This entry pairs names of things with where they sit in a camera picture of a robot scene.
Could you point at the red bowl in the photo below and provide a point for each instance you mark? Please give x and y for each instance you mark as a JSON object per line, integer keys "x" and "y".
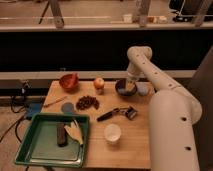
{"x": 69, "y": 81}

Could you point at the dark purple bowl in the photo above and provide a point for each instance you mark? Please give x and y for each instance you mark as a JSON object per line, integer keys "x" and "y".
{"x": 121, "y": 84}

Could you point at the green plastic tray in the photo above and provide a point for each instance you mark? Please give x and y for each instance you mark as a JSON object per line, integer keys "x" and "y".
{"x": 39, "y": 145}

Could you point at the yellow blue sponge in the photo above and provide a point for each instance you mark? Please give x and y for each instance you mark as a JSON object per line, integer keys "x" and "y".
{"x": 127, "y": 89}

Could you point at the white plastic cup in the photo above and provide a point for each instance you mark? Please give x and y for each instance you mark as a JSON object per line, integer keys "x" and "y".
{"x": 112, "y": 133}

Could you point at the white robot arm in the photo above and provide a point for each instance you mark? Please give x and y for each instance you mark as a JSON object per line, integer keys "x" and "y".
{"x": 172, "y": 112}

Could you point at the dark rectangular bar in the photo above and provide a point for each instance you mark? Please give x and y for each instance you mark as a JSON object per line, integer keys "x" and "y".
{"x": 61, "y": 135}

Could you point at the wooden stick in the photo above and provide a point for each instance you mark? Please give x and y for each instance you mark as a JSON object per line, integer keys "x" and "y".
{"x": 54, "y": 102}

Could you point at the wooden cutting board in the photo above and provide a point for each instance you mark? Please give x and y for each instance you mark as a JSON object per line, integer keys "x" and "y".
{"x": 132, "y": 150}

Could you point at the black handled peeler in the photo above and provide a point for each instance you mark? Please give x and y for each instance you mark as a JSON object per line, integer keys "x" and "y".
{"x": 129, "y": 112}

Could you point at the grey round lid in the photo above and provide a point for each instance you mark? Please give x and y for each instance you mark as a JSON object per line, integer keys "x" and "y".
{"x": 67, "y": 107}

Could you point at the blue box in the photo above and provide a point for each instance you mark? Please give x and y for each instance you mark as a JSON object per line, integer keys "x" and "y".
{"x": 33, "y": 109}

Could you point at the bunch of dark grapes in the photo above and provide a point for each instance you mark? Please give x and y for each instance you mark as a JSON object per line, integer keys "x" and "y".
{"x": 86, "y": 102}

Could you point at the light blue small cup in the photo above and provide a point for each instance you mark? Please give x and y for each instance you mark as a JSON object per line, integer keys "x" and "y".
{"x": 142, "y": 89}

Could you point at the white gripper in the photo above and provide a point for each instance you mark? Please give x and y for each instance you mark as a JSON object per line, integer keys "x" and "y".
{"x": 131, "y": 79}

